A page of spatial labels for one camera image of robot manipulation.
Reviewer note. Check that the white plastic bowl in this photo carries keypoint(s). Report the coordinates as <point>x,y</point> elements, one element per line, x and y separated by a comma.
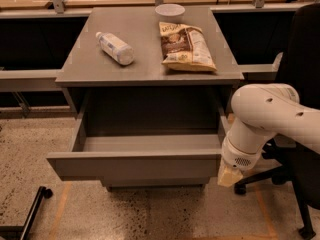
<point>172,13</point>

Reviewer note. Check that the black office chair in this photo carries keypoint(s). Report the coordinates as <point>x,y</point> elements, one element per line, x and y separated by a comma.
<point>300,68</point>

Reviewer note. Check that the clear plastic bottle lying down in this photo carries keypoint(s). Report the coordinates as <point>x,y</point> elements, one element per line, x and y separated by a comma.
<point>119,50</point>

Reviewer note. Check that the padded gripper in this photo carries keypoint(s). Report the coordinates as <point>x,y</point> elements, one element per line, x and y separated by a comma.
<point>237,158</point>

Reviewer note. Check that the grey cabinet with flat top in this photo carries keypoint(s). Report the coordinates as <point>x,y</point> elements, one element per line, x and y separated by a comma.
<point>146,97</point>

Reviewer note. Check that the black metal floor stand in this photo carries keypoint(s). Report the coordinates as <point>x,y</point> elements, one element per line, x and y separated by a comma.
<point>22,232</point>

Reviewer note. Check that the grey top drawer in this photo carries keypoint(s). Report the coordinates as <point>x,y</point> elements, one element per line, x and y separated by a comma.
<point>125,142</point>

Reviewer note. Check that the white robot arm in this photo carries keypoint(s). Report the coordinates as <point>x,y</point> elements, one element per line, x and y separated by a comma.
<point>261,112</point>

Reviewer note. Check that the brown and cream snack bag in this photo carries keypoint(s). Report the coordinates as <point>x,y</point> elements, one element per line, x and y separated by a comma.
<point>184,48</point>

